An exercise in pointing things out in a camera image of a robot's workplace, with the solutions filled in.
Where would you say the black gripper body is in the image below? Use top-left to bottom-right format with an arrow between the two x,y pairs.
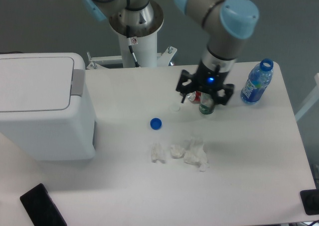
191,61 -> 228,93

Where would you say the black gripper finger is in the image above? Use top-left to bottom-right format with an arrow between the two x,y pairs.
212,84 -> 235,106
176,70 -> 197,103

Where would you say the white plastic trash can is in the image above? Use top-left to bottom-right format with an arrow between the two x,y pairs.
0,53 -> 96,161

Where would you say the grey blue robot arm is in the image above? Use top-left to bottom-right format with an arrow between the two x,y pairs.
82,0 -> 259,105

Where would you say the crushed red soda can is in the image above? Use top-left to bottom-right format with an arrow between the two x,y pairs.
186,91 -> 201,104

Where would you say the clear green label bottle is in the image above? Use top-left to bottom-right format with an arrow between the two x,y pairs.
199,93 -> 215,115

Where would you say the blue plastic drink bottle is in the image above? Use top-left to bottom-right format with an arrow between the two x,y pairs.
240,58 -> 274,105

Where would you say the blue bottle cap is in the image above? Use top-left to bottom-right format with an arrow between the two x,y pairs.
150,117 -> 162,130

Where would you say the large crumpled tissue right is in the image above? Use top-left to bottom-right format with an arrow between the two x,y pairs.
183,137 -> 209,172

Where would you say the small crumpled tissue middle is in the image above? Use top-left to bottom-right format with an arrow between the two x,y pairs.
170,144 -> 186,159

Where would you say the small crumpled tissue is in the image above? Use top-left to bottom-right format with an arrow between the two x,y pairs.
170,144 -> 186,159
151,143 -> 166,163

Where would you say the small crumpled tissue left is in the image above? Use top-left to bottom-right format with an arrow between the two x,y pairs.
151,143 -> 166,163

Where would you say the black device table corner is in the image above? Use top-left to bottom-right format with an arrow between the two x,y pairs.
300,189 -> 319,215

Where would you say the black smartphone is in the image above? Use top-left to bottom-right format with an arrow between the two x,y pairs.
19,183 -> 67,226

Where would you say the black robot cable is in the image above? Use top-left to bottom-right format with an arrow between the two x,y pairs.
126,25 -> 142,68

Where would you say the white frame right edge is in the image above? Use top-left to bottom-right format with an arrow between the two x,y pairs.
295,73 -> 319,121

